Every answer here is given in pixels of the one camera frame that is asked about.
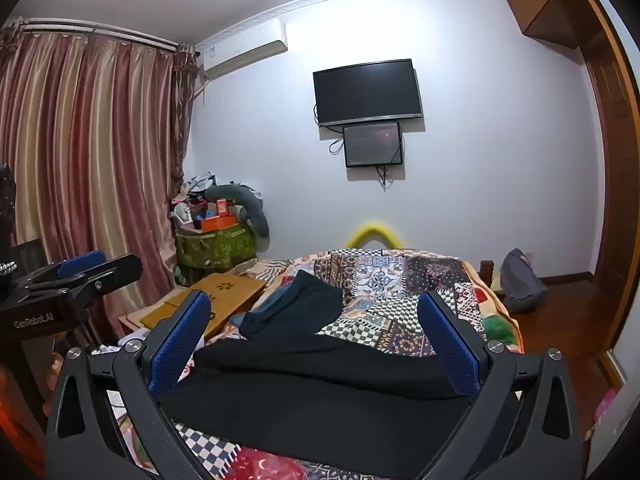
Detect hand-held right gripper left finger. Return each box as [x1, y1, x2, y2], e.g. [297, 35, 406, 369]
[45, 290, 216, 480]

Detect wooden door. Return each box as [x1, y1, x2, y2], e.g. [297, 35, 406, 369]
[570, 0, 640, 361]

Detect pink striped curtain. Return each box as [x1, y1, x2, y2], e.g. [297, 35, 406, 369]
[0, 30, 197, 341]

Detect dark teal garment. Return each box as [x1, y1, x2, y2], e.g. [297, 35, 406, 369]
[232, 270, 346, 339]

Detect grey backpack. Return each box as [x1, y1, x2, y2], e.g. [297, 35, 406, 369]
[500, 248, 549, 315]

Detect white air conditioner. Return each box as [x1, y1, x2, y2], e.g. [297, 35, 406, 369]
[197, 19, 290, 82]

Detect small black wall monitor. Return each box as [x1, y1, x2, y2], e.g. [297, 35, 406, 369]
[343, 121, 405, 169]

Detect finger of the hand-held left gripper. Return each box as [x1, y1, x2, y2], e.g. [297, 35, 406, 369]
[20, 249, 108, 291]
[65, 254, 144, 307]

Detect grey plush toy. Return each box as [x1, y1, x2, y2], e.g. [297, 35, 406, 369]
[205, 184, 271, 239]

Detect wooden lap desk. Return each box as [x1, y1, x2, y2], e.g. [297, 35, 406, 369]
[139, 272, 266, 341]

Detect black pants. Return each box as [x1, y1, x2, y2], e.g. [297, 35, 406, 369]
[157, 332, 481, 478]

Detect black wall television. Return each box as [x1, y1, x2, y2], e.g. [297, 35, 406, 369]
[313, 59, 425, 129]

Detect patchwork quilt bed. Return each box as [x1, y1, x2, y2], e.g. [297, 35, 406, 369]
[107, 247, 526, 480]

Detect green patterned storage bag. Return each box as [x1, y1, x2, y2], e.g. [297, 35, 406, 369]
[174, 222, 259, 286]

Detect wooden overhead cabinet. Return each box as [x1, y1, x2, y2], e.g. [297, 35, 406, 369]
[502, 0, 608, 51]

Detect person's left forearm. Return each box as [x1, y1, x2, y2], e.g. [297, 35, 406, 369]
[0, 365, 48, 467]

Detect yellow curved headrest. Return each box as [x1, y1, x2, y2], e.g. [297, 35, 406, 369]
[345, 219, 405, 251]

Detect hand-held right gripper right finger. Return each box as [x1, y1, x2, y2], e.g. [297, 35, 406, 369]
[417, 290, 583, 480]

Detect white curtain rail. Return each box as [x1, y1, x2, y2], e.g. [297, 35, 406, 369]
[2, 16, 197, 54]

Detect orange box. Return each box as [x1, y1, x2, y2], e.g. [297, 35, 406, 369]
[200, 215, 237, 234]

